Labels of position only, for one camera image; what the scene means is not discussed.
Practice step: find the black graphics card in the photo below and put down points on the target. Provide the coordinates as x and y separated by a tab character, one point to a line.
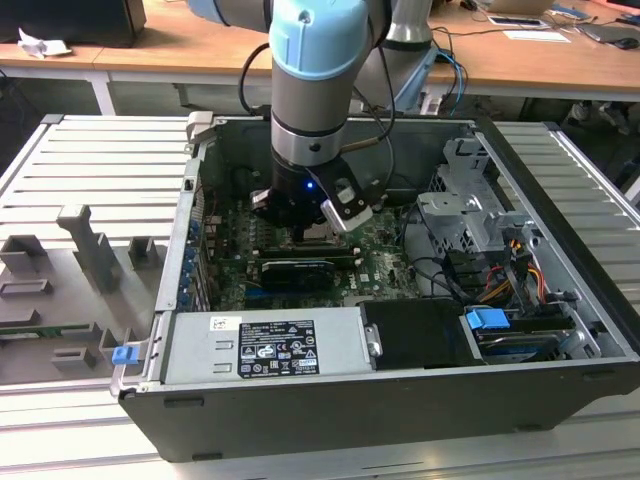
300	277

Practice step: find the white paper sheet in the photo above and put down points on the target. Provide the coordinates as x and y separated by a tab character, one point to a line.
535	36

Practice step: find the grey metal drive cage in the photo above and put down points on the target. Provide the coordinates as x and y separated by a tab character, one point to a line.
450	210

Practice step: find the black box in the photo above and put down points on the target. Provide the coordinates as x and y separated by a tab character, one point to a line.
75	20

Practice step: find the wooden desk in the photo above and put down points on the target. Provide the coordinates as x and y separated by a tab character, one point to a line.
175	45
525	65

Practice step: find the dark notebook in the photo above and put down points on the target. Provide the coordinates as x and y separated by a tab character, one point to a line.
605	31

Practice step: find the grey power supply unit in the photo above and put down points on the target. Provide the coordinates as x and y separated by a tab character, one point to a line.
200	345

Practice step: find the crumpled white paper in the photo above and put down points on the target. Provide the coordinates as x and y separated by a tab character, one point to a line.
42	47

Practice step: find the spare green RAM stick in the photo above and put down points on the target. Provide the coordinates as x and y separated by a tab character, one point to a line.
45	331

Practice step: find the black plastic shroud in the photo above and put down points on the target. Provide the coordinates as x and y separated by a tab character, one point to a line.
415	335

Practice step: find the green motherboard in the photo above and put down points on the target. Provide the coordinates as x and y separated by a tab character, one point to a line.
385	260

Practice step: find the grey case latch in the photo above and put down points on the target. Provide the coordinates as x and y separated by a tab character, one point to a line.
200	125

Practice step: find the white framed tablet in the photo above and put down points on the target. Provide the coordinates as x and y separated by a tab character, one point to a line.
515	21

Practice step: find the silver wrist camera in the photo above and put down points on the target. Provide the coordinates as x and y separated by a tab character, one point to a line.
259	202
345	212

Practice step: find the white power adapter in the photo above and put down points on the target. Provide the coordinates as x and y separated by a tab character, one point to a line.
432	106

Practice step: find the black computer mouse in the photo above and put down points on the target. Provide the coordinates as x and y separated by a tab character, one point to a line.
626	43

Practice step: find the CPU socket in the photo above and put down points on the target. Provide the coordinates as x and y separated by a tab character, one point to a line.
327	239

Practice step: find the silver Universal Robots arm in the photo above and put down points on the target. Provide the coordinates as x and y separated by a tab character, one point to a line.
310	100

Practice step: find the hard disk in blue carrier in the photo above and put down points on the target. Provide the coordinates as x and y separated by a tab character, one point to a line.
486	319

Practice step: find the grey parts rack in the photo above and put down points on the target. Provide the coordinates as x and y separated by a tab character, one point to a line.
55	295

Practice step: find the blue case latch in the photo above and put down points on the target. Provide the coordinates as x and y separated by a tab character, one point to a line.
124	356

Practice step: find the silver laptop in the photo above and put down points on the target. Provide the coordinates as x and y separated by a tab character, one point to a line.
520	6

